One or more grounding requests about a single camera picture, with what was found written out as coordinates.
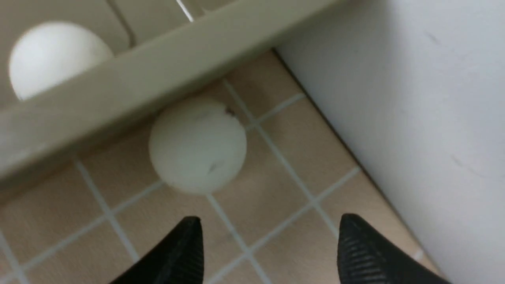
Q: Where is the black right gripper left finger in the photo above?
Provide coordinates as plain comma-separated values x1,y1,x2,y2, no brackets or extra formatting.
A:
112,216,204,284

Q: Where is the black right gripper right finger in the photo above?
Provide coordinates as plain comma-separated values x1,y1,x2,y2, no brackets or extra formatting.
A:
337,213,448,284

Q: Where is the white ball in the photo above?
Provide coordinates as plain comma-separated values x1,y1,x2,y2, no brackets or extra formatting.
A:
148,97,247,195
8,21,114,101

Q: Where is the olive green plastic bin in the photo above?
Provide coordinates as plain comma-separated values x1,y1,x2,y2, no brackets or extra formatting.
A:
1,0,339,189

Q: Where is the checkered beige tablecloth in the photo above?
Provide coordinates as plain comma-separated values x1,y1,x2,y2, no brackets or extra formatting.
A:
1,51,438,284

